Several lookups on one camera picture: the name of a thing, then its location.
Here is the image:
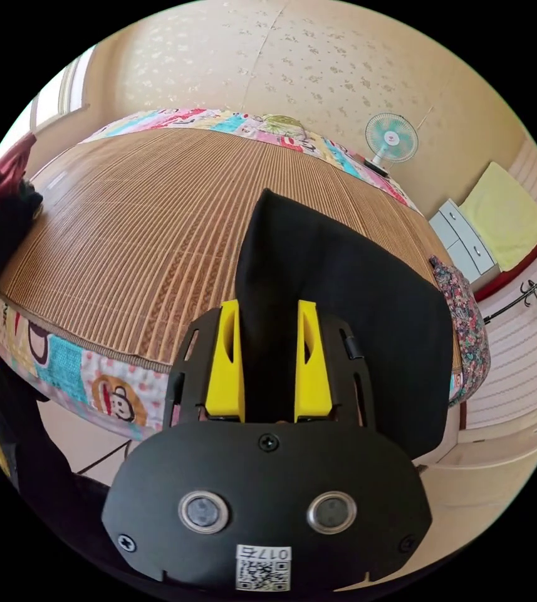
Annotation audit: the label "white and teal fan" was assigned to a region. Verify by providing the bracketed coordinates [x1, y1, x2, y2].
[363, 112, 420, 177]

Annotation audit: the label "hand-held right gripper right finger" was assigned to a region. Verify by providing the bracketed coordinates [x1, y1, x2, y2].
[293, 300, 333, 420]

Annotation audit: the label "floral cushion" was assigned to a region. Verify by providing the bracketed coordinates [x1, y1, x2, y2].
[427, 255, 493, 408]

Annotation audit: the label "white cupboard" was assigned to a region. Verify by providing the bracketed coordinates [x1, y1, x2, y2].
[427, 197, 500, 284]

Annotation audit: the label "yellow blanket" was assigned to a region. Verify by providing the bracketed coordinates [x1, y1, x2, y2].
[458, 161, 537, 273]

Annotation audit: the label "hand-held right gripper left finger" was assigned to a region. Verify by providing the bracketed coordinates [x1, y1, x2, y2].
[204, 300, 244, 420]

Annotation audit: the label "black jeans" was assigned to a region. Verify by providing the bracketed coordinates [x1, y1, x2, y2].
[0, 187, 453, 565]

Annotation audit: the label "window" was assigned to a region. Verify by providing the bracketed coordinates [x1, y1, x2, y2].
[4, 45, 100, 144]

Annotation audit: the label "black coat rack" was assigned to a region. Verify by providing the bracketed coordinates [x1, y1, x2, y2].
[482, 243, 537, 326]

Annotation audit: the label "bed with woven mat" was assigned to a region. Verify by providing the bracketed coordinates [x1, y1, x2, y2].
[0, 108, 467, 441]

